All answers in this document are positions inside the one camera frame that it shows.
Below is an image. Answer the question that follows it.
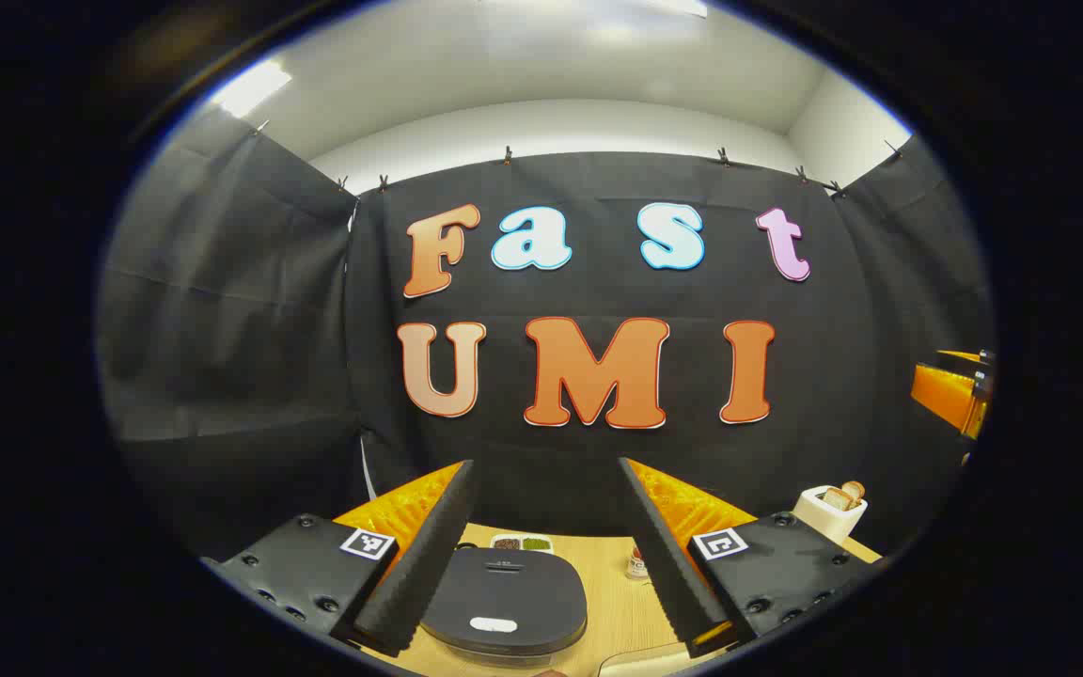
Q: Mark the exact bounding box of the black backdrop cloth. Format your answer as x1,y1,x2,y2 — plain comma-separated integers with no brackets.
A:
95,103,998,565

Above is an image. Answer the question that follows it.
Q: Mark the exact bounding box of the ceiling light panel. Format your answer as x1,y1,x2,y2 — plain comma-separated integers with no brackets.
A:
217,59,294,119

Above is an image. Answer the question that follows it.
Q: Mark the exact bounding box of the black rice cooker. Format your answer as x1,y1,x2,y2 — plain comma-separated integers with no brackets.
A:
419,547,589,661

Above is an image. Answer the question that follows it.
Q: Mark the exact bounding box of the white toaster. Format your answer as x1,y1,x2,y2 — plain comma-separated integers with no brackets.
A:
793,484,870,546

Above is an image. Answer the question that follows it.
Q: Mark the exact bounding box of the pale shallow container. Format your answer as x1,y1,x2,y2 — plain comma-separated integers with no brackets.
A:
598,642,714,677

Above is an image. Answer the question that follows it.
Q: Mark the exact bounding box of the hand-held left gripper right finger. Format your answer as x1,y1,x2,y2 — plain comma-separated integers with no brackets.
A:
619,457,884,658

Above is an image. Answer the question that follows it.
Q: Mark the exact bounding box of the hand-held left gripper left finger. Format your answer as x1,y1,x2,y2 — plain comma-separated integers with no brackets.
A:
201,460,479,657

